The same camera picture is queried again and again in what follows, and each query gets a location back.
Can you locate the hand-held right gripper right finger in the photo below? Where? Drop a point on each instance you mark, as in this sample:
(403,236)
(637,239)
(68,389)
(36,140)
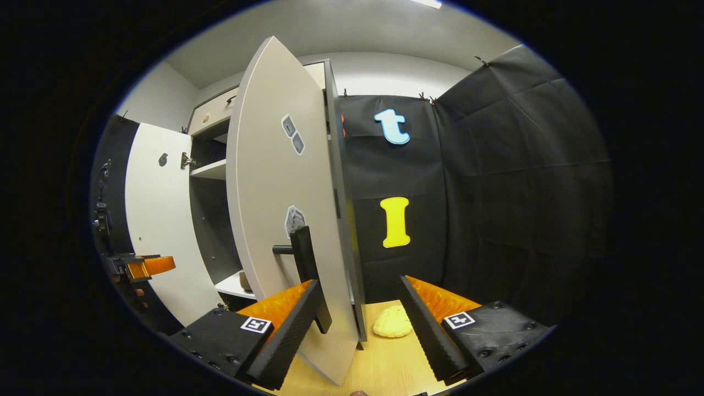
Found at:
(423,330)

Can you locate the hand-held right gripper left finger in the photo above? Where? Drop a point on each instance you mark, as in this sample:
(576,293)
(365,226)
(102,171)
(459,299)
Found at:
(286,335)

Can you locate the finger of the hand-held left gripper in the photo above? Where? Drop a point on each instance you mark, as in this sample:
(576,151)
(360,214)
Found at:
(148,267)

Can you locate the white cabinet door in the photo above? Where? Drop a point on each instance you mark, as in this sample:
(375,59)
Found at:
(165,220)
(269,181)

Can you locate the brown fuzzy shoe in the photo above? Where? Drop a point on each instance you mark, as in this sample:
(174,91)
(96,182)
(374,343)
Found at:
(245,281)

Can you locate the white shoe cabinet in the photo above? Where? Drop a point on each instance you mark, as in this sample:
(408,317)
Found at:
(346,220)

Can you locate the white cabinet shelf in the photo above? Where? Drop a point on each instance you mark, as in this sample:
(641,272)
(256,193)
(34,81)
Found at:
(231,286)
(212,169)

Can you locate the metal door hinge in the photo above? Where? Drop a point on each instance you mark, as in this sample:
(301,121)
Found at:
(187,160)

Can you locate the yellow lumpy toy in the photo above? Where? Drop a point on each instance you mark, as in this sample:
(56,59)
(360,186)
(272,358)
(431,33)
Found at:
(392,322)

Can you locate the ceiling light strip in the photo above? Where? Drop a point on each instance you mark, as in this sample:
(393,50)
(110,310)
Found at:
(426,3)

